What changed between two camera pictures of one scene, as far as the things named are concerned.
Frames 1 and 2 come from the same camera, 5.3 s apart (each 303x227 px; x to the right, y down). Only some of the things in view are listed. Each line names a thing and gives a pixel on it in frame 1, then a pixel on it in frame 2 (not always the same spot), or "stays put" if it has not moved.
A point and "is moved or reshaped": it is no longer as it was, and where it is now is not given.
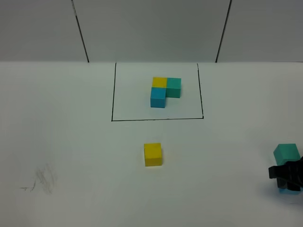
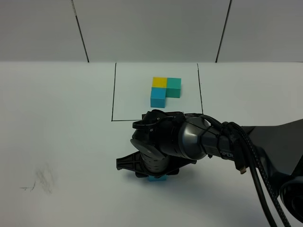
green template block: (173, 87) stays put
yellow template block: (159, 82) stays put
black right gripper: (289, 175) to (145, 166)
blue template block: (158, 97) stays put
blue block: (287, 191) is moved or reshaped
